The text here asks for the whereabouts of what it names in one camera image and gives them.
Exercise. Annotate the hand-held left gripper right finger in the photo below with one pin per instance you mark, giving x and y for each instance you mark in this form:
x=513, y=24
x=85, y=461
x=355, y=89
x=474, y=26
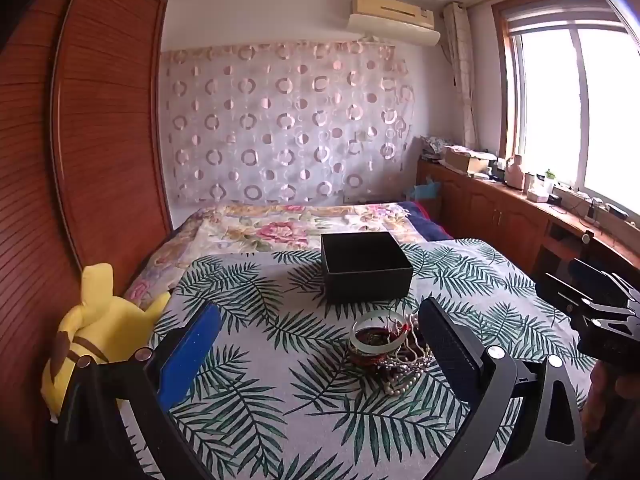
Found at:
x=450, y=355

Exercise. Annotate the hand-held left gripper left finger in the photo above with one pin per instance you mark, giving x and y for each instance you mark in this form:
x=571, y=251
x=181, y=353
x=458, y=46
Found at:
x=190, y=355

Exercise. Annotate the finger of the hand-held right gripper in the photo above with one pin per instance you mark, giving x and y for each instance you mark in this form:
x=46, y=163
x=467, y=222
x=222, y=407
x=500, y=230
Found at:
x=565, y=297
x=587, y=272

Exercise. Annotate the pale jade bangle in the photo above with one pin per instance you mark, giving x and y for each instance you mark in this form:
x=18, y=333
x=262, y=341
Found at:
x=375, y=332

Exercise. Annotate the black square box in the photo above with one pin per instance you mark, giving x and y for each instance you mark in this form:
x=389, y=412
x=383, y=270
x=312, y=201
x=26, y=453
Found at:
x=365, y=265

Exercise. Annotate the yellow plush toy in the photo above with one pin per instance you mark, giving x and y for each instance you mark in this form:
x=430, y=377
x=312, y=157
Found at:
x=100, y=330

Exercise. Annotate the long wooden cabinet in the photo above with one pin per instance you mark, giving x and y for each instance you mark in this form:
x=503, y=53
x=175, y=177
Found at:
x=500, y=210

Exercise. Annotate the pink jug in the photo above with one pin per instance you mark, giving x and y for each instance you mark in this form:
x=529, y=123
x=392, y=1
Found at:
x=515, y=172

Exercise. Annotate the pink floral quilt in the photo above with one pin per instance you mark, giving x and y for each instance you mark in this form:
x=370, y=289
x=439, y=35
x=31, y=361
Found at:
x=240, y=230

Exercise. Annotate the dark blue and red blanket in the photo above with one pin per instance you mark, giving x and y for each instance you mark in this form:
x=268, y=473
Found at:
x=430, y=220

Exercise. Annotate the open cardboard box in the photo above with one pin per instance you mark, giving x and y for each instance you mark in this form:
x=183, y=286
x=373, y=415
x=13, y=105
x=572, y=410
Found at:
x=467, y=157

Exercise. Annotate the teal bag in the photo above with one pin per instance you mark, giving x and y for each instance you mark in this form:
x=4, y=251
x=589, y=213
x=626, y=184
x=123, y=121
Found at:
x=425, y=190

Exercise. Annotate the wooden framed window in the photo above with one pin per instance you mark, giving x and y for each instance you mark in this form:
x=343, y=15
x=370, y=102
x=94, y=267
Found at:
x=565, y=100

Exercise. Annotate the brown wooden wardrobe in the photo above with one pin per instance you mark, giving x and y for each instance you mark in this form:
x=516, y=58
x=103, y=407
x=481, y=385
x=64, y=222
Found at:
x=90, y=135

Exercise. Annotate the pale window curtain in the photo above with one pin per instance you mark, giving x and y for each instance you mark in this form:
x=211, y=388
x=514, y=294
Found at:
x=462, y=65

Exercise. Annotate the circle pattern sheer curtain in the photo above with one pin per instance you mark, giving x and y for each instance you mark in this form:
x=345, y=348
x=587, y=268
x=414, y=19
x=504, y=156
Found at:
x=285, y=120

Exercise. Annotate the wall air conditioner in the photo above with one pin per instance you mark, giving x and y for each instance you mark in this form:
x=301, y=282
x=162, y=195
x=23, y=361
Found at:
x=395, y=20

